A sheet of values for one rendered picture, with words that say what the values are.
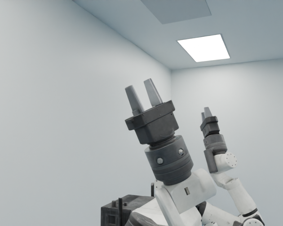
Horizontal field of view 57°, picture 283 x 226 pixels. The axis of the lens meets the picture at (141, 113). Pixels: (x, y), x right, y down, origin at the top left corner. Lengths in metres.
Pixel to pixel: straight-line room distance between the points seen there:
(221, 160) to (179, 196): 0.58
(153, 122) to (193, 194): 0.17
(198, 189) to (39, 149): 1.84
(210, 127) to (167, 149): 0.65
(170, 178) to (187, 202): 0.06
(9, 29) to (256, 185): 4.39
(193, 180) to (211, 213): 0.57
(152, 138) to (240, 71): 4.70
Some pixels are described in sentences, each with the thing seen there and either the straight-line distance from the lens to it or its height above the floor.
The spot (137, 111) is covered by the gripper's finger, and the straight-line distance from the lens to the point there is 0.53.
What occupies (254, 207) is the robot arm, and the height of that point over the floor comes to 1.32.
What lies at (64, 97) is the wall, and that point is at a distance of 2.50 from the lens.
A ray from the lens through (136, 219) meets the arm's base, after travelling 0.71.
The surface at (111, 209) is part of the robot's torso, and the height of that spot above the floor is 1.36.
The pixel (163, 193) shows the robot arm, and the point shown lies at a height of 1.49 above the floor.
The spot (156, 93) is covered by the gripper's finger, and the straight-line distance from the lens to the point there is 0.56.
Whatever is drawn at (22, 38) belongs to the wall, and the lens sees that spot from 2.26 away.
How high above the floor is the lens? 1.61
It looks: 4 degrees up
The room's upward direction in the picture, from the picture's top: straight up
